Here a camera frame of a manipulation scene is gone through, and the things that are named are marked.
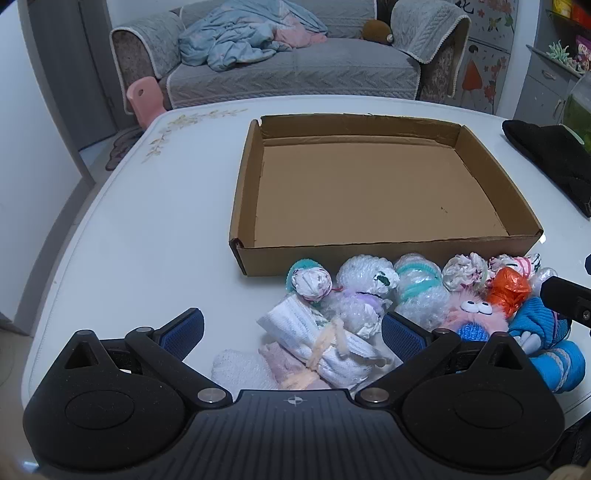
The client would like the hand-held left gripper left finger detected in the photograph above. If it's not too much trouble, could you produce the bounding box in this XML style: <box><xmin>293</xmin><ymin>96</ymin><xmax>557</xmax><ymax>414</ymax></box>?
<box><xmin>62</xmin><ymin>308</ymin><xmax>233</xmax><ymax>409</ymax></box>

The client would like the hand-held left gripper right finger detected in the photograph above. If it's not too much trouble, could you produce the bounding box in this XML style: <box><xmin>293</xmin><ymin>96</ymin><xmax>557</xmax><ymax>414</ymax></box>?
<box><xmin>355</xmin><ymin>312</ymin><xmax>532</xmax><ymax>409</ymax></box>

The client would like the small bubble wrap bundle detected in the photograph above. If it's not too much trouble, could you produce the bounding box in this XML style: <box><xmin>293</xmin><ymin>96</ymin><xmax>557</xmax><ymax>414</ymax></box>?
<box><xmin>530</xmin><ymin>267</ymin><xmax>560</xmax><ymax>297</ymax></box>

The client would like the blue knit sock bundle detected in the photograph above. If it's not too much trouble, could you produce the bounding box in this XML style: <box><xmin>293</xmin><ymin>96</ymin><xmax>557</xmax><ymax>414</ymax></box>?
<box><xmin>507</xmin><ymin>296</ymin><xmax>574</xmax><ymax>354</ymax></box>

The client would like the bubble wrap bundle teal yarn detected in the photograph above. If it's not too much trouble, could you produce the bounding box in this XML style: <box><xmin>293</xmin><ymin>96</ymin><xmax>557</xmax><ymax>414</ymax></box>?
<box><xmin>394</xmin><ymin>252</ymin><xmax>456</xmax><ymax>331</ymax></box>

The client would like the bubble wrap bundle purple tie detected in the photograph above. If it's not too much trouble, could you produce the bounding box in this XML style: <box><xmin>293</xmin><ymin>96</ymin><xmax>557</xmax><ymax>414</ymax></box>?
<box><xmin>322</xmin><ymin>290</ymin><xmax>386</xmax><ymax>340</ymax></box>

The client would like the white bundle pink tie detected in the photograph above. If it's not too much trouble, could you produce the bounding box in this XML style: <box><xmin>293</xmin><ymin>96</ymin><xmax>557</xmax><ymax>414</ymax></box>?
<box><xmin>488</xmin><ymin>252</ymin><xmax>542</xmax><ymax>283</ymax></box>

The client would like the orange plastic bundle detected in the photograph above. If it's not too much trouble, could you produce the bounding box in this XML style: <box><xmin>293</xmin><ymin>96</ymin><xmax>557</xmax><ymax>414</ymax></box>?
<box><xmin>486</xmin><ymin>266</ymin><xmax>533</xmax><ymax>320</ymax></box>

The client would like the white fluffy cloth bundle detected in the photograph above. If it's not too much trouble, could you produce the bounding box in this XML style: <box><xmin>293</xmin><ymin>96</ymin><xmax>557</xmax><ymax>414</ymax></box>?
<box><xmin>211</xmin><ymin>349</ymin><xmax>278</xmax><ymax>393</ymax></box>

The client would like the white patterned sock bundle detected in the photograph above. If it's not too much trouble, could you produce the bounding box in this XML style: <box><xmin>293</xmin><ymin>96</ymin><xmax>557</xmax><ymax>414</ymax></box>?
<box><xmin>442</xmin><ymin>252</ymin><xmax>491</xmax><ymax>295</ymax></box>

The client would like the white towel roll peach yarn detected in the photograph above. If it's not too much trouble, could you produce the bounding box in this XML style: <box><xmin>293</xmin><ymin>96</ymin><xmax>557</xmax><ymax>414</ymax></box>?
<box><xmin>256</xmin><ymin>294</ymin><xmax>399</xmax><ymax>393</ymax></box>

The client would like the teal-capped white plastic bundle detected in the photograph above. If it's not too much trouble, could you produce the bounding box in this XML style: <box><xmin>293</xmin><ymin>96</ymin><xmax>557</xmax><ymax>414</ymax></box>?
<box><xmin>287</xmin><ymin>258</ymin><xmax>333</xmax><ymax>304</ymax></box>

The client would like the pink cloth bundle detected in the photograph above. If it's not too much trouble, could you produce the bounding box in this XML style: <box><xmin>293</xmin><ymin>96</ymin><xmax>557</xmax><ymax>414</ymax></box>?
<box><xmin>257</xmin><ymin>344</ymin><xmax>326</xmax><ymax>393</ymax></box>

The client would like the shallow cardboard box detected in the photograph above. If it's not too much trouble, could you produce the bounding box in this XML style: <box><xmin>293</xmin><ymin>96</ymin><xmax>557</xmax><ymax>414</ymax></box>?
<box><xmin>229</xmin><ymin>114</ymin><xmax>544</xmax><ymax>277</ymax></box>

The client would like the white fluffy ball bundle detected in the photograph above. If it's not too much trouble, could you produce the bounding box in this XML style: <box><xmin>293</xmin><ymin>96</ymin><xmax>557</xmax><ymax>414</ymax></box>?
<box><xmin>335</xmin><ymin>255</ymin><xmax>400</xmax><ymax>297</ymax></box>

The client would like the pink fuzzy toy with eyes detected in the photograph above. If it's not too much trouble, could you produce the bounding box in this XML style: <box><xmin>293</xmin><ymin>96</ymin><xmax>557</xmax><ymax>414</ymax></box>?
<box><xmin>436</xmin><ymin>285</ymin><xmax>509</xmax><ymax>343</ymax></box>

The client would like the black cloth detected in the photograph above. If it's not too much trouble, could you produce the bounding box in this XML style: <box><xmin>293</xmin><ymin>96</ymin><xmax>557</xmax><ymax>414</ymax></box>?
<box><xmin>502</xmin><ymin>119</ymin><xmax>591</xmax><ymax>214</ymax></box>

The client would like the glass fish tank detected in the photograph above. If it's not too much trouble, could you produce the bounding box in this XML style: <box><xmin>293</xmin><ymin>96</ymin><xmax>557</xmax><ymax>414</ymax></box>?
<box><xmin>556</xmin><ymin>74</ymin><xmax>591</xmax><ymax>145</ymax></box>

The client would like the grey cabinet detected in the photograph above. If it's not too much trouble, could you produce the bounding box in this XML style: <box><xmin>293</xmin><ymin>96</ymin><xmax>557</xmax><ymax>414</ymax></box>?
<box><xmin>512</xmin><ymin>44</ymin><xmax>585</xmax><ymax>126</ymax></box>

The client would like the patterned floor mat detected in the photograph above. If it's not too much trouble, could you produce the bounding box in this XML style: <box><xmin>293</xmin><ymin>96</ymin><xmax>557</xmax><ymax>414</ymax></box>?
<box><xmin>105</xmin><ymin>127</ymin><xmax>145</xmax><ymax>172</ymax></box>

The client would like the floral decorated panel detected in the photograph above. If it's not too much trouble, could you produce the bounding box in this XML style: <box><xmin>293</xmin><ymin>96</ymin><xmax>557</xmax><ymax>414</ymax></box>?
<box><xmin>445</xmin><ymin>0</ymin><xmax>518</xmax><ymax>116</ymax></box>

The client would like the pink plastic stool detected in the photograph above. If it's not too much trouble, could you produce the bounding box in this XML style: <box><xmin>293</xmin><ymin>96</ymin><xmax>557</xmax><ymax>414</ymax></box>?
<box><xmin>126</xmin><ymin>77</ymin><xmax>167</xmax><ymax>128</ymax></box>

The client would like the grey sofa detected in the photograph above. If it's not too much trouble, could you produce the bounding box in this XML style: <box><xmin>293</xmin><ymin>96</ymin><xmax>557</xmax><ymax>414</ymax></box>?
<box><xmin>110</xmin><ymin>0</ymin><xmax>472</xmax><ymax>116</ymax></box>

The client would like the grey door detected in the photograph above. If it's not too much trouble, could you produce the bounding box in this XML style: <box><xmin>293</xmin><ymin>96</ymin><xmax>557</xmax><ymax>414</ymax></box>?
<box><xmin>28</xmin><ymin>0</ymin><xmax>119</xmax><ymax>151</ymax></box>

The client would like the light blue blanket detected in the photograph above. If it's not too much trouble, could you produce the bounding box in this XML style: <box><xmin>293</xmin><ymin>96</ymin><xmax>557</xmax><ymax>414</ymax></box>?
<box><xmin>178</xmin><ymin>0</ymin><xmax>329</xmax><ymax>71</ymax></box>

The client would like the brown plush toy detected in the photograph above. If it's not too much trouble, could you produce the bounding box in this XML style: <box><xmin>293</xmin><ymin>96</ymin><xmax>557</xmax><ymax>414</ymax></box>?
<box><xmin>361</xmin><ymin>19</ymin><xmax>394</xmax><ymax>46</ymax></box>

